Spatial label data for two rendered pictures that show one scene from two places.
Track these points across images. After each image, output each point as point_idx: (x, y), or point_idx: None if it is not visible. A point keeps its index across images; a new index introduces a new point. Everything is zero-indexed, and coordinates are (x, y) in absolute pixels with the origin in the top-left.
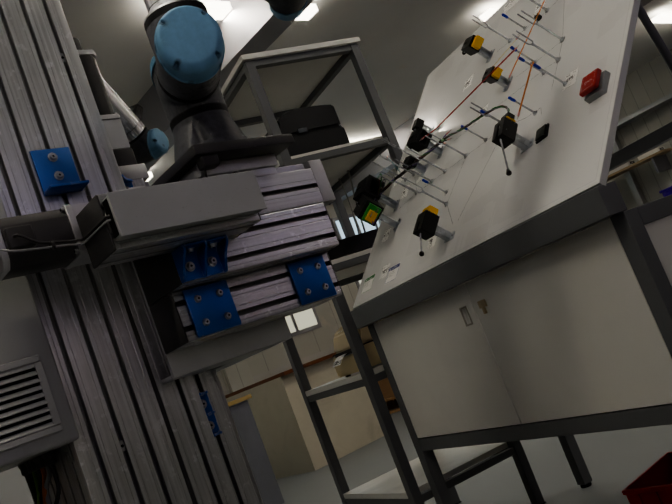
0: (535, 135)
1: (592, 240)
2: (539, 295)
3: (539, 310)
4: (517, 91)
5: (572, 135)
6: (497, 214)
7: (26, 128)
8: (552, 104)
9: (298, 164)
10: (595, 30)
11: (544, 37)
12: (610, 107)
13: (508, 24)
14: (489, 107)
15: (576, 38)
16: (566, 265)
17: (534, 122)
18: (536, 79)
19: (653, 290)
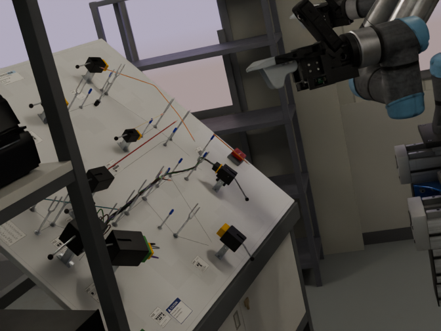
0: (214, 182)
1: None
2: (268, 279)
3: (268, 290)
4: (147, 154)
5: (247, 181)
6: (248, 228)
7: None
8: (205, 165)
9: (409, 144)
10: (184, 127)
11: (125, 120)
12: (255, 169)
13: (36, 96)
14: (120, 162)
15: (170, 129)
16: (277, 253)
17: (201, 174)
18: (161, 148)
19: (298, 257)
